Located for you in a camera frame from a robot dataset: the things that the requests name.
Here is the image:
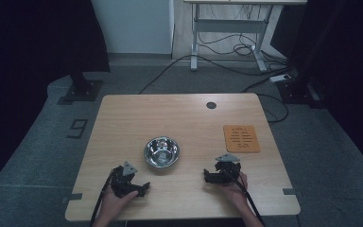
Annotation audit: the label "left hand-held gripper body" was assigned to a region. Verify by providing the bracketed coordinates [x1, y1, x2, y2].
[110, 161, 141, 200]

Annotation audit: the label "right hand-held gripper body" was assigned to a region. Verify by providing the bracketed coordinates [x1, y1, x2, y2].
[213, 152, 243, 185]

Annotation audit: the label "person's left hand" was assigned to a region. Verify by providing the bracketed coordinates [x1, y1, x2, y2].
[101, 185, 139, 222]

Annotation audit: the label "person's right hand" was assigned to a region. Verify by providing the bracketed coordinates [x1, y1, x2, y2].
[217, 171, 250, 207]

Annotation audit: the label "orange slotted mat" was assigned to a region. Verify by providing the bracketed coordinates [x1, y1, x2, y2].
[222, 124, 262, 154]

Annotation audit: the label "stainless steel bowl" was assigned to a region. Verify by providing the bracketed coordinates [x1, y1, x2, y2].
[143, 135, 181, 168]

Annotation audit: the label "grey tape strip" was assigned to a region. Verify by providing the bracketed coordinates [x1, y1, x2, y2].
[60, 192, 84, 205]
[282, 187, 304, 197]

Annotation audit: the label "black stand base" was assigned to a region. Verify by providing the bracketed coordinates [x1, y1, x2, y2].
[56, 73, 104, 106]
[276, 75, 327, 110]

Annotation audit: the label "white power strip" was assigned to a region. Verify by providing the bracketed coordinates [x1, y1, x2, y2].
[268, 73, 293, 84]

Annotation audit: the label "dark curtain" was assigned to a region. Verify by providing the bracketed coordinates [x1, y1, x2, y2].
[0, 0, 112, 197]
[269, 0, 363, 181]

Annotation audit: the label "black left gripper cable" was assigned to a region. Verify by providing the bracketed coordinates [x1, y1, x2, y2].
[89, 168, 115, 227]

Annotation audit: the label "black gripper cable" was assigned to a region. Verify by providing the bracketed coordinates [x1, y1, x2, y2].
[89, 168, 115, 227]
[220, 168, 267, 227]

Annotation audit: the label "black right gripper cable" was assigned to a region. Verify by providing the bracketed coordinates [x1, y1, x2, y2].
[220, 168, 267, 227]

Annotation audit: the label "looped black floor cable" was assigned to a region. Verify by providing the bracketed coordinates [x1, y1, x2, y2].
[239, 75, 290, 124]

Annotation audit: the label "long black floor cable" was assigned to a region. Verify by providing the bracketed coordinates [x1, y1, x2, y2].
[138, 54, 292, 96]

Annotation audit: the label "tangled cables under desk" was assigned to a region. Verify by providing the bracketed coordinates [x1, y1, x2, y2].
[198, 4, 289, 69]

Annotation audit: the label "white metal-frame desk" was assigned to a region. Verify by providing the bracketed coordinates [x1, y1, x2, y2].
[183, 0, 308, 73]

